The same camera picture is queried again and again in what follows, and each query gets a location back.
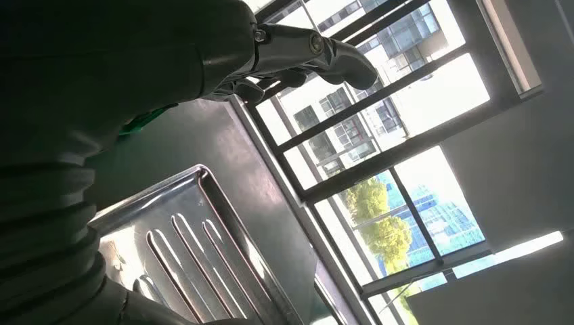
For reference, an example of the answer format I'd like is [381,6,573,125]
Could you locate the white building outside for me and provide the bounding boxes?
[269,0,467,178]

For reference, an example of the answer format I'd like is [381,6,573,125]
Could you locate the stainless steel ribbed tray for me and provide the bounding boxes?
[87,163,306,325]

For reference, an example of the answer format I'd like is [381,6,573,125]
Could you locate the long ceiling light strip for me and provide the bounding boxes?
[475,0,544,98]
[453,231,565,280]

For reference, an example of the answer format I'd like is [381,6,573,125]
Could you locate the blue glass tower outside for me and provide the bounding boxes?
[381,172,486,266]

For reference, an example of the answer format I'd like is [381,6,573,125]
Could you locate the black window frame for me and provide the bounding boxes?
[244,0,508,325]

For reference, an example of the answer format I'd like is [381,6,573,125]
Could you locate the grey metal inbound machine top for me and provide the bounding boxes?
[85,96,373,325]

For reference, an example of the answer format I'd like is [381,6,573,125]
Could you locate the green tree outside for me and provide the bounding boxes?
[343,177,414,276]

